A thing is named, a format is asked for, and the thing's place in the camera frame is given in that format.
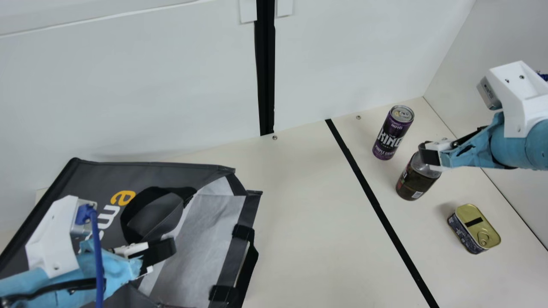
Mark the black strip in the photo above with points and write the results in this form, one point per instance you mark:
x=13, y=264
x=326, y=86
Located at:
x=376, y=205

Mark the white panel clip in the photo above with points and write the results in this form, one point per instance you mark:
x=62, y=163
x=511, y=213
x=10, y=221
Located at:
x=248, y=10
x=284, y=7

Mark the rectangular tin with gold lid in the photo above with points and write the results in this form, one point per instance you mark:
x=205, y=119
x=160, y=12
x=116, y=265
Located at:
x=473, y=229

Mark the purple can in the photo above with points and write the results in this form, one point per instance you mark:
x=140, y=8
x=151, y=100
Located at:
x=391, y=137

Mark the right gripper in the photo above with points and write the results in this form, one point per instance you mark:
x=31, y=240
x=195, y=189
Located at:
x=513, y=145

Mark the black post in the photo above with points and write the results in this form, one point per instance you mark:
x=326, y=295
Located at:
x=265, y=64

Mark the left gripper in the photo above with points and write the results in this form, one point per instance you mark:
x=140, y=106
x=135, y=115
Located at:
x=115, y=269

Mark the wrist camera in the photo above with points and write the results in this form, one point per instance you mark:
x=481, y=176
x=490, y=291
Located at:
x=522, y=98
x=51, y=239

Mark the dark coffee bottle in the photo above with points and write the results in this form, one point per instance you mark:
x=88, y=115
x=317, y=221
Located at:
x=415, y=182

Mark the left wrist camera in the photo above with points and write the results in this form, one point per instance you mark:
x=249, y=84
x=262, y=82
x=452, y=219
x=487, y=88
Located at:
x=51, y=239

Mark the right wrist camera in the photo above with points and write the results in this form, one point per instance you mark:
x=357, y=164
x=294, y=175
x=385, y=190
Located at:
x=522, y=98

